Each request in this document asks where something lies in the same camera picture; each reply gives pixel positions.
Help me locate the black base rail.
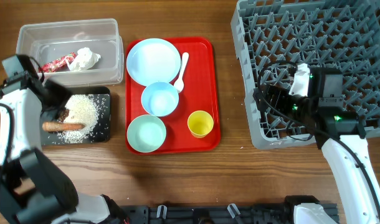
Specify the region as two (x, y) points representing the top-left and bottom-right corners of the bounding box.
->
(122, 203), (292, 224)

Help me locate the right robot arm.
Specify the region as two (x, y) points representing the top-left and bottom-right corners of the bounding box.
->
(254, 62), (380, 223)

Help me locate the white tissue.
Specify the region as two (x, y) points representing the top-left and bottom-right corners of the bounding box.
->
(66, 47), (101, 72)

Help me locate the clear plastic bin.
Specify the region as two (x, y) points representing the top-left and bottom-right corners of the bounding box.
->
(16, 19), (124, 86)

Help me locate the yellow cup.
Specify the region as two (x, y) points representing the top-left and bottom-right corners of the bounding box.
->
(187, 110), (214, 138)

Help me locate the black tray bin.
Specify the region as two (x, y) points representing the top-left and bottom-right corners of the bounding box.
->
(40, 86), (111, 146)

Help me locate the pile of white rice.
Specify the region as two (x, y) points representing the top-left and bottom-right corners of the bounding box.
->
(57, 94), (110, 144)

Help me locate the light blue plate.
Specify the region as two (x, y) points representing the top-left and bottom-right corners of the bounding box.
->
(126, 38), (181, 86)

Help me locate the mint green bowl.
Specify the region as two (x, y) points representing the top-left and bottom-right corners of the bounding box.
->
(126, 114), (167, 153)

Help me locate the white plastic spoon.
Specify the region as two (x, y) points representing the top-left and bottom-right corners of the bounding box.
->
(173, 52), (189, 93)

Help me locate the carrot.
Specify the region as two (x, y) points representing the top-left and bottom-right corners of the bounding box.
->
(42, 121), (85, 132)

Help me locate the red snack wrapper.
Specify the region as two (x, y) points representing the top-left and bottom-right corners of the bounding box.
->
(38, 52), (77, 73)

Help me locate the light blue bowl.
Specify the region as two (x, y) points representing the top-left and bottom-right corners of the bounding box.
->
(141, 82), (179, 117)

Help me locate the brown food scrap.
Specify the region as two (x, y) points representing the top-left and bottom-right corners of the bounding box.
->
(57, 109), (70, 123)

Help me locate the grey dishwasher rack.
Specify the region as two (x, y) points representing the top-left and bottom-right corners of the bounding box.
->
(230, 0), (380, 149)

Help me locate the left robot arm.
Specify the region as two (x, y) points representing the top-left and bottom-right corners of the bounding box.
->
(0, 54), (131, 224)

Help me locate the red serving tray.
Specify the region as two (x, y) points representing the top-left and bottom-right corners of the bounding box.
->
(125, 37), (221, 154)

